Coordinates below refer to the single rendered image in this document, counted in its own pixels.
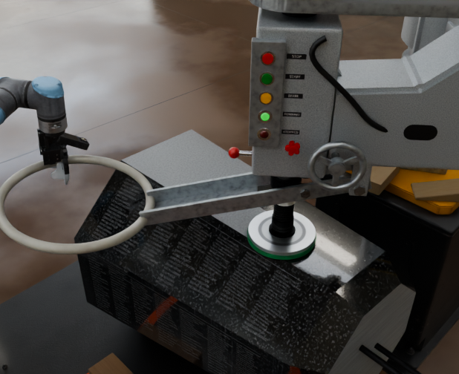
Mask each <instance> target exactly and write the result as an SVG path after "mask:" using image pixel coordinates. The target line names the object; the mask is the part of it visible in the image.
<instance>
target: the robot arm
mask: <svg viewBox="0 0 459 374"><path fill-rule="evenodd" d="M18 108H28V109H33V110H36V113H37V118H38V123H39V128H38V129H37V132H38V138H39V150H40V155H42V156H43V162H44V165H49V164H50V165H53V164H56V162H59V163H57V164H56V166H54V167H51V168H56V170H55V171H54V172H53V173H52V174H51V177H52V178H54V179H65V184H66V185H67V184H68V181H69V165H68V151H67V148H66V146H67V145H70V146H73V147H76V148H80V149H83V150H87V149H88V146H89V145H90V144H89V143H88V141H87V139H86V138H83V137H78V136H75V135H72V134H67V133H65V129H66V128H67V127H68V123H67V117H66V111H65V99H64V90H63V87H62V83H61V82H60V81H59V80H58V79H57V78H55V77H52V76H39V77H36V78H35V79H34V80H33V81H31V80H25V79H14V78H10V77H0V124H2V123H3V122H4V121H5V120H6V118H8V117H9V116H10V115H11V114H12V113H13V112H14V111H16V110H17V109H18ZM41 150H42V151H41ZM49 160H50V161H49ZM61 160H62V162H61Z"/></svg>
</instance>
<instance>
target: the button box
mask: <svg viewBox="0 0 459 374"><path fill-rule="evenodd" d="M265 51H271V52H273V53H274V54H275V56H276V60H275V62H274V63H273V64H272V65H269V66H267V65H263V64H262V63H261V60H260V58H261V54H262V53H263V52H265ZM285 51H286V40H285V39H259V38H256V37H252V41H251V66H250V115H249V141H248V146H255V147H272V148H278V147H279V140H280V128H281V107H282V96H283V84H284V63H285ZM266 71H268V72H271V73H272V74H273V75H274V77H275V79H274V82H273V84H271V85H263V84H261V82H260V80H259V77H260V75H261V74H262V73H263V72H266ZM264 91H269V92H271V94H272V95H273V101H272V102H271V103H270V104H269V105H264V104H262V103H260V101H259V99H258V97H259V95H260V93H262V92H264ZM263 110H267V111H270V112H271V114H272V115H273V118H272V119H271V121H270V122H267V123H263V122H261V121H259V119H258V114H259V112H260V111H263ZM261 128H267V129H269V130H270V131H271V137H270V138H269V139H268V140H260V139H259V138H258V136H257V133H258V130H260V129H261Z"/></svg>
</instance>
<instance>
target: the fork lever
mask: <svg viewBox="0 0 459 374"><path fill-rule="evenodd" d="M350 180H351V176H348V177H340V178H339V183H338V184H343V183H346V182H348V181H350ZM268 184H270V176H259V175H254V174H253V173H252V172H248V173H244V174H236V175H232V176H227V177H219V178H215V179H210V180H202V181H197V182H193V183H186V184H181V185H176V186H169V187H164V188H156V189H152V190H148V191H146V193H147V195H148V196H153V197H154V198H155V207H154V209H150V210H145V211H140V213H139V215H140V217H144V218H146V219H147V220H148V223H147V224H146V226H148V225H153V224H158V223H166V222H171V221H176V220H185V219H189V218H194V217H203V216H207V215H213V214H221V213H226V212H231V211H239V210H245V209H253V208H258V207H262V206H271V205H276V204H281V203H289V202H294V201H299V200H308V199H313V198H317V197H326V196H331V195H335V194H344V193H349V189H346V190H343V191H328V190H325V189H323V188H320V187H318V186H317V185H316V184H315V183H314V182H312V183H304V184H299V185H295V186H287V187H282V188H274V189H269V190H264V191H258V186H263V185H268ZM364 193H365V186H360V185H358V186H356V187H355V188H354V194H355V195H358V196H361V195H363V194H364Z"/></svg>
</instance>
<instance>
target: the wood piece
mask: <svg viewBox="0 0 459 374"><path fill-rule="evenodd" d="M399 172H400V167H386V166H372V169H371V177H370V178H371V187H372V189H368V191H369V192H371V193H373V194H376V195H380V193H381V192H382V191H383V190H384V189H385V187H386V186H387V185H388V184H389V183H390V182H391V181H392V180H393V179H394V178H395V177H396V176H397V174H398V173H399Z"/></svg>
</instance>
